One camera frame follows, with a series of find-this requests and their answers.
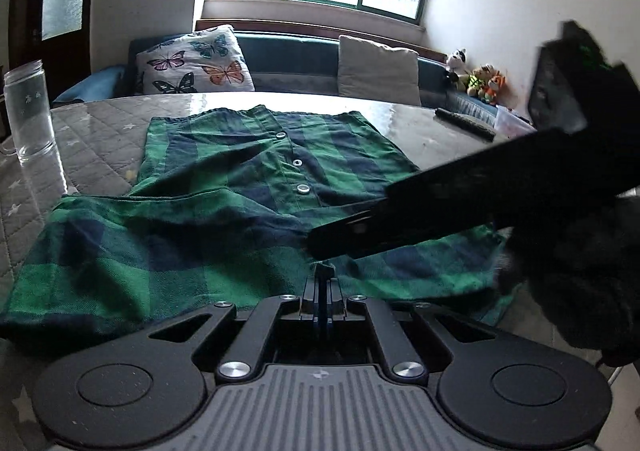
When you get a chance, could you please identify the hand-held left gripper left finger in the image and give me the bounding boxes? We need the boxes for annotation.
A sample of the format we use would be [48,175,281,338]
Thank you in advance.
[134,265,326,382]

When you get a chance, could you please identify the black remote control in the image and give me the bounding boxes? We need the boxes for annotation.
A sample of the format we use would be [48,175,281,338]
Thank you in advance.
[435,107,496,141]

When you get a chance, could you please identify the black and white plush cow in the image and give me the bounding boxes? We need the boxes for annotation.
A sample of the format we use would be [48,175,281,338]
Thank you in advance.
[445,48,471,84]

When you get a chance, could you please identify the orange plush toy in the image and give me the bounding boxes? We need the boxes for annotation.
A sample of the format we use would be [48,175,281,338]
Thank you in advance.
[482,71,507,104]

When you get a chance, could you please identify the butterfly print pillow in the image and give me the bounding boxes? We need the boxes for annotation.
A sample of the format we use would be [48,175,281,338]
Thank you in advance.
[135,24,255,96]

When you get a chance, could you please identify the blue sofa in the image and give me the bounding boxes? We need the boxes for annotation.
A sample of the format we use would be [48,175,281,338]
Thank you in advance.
[52,28,501,122]

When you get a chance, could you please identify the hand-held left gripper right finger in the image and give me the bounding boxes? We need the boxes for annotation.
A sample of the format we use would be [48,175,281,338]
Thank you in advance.
[325,265,501,384]

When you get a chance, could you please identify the clear plastic box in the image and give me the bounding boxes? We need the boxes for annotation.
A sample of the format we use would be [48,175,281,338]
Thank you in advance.
[494,107,538,139]

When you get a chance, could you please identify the yellow green plush toy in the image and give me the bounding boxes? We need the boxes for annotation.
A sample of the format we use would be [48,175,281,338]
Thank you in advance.
[467,64,496,99]

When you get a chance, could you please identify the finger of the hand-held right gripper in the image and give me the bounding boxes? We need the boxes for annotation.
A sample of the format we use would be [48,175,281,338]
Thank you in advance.
[306,124,640,259]

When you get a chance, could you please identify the green plaid shirt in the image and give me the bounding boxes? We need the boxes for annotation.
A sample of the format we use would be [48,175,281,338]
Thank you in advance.
[0,104,516,339]

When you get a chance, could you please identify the beige pillow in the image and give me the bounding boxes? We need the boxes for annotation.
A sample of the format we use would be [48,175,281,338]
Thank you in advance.
[337,34,422,107]

